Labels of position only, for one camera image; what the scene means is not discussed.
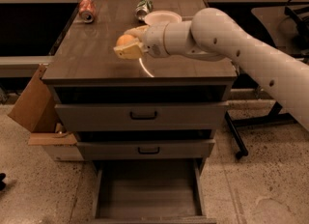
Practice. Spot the white bowl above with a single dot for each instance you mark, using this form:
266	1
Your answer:
162	16

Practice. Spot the grey middle drawer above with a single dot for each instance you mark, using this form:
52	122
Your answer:
167	149

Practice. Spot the grey drawer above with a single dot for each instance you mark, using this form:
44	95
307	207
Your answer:
167	149
160	191
141	116

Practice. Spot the orange fruit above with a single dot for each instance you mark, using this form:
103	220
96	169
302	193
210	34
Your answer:
124	39

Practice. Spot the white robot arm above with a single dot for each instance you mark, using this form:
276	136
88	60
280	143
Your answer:
212	35

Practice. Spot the red soda can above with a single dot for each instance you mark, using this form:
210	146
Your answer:
87	11

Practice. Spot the black object on floor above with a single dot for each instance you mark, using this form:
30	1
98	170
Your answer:
2	184

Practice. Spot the black side table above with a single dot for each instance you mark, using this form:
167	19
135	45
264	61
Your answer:
283	25

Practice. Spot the grey bottom drawer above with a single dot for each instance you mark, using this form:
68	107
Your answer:
160	191

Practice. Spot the grey drawer cabinet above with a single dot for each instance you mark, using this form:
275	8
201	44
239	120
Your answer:
87	71

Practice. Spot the brown cardboard box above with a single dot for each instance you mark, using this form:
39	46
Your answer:
35	111

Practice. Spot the grey top drawer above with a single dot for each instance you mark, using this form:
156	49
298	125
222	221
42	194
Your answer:
141	116

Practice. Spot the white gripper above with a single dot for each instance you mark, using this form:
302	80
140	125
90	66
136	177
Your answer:
154	42

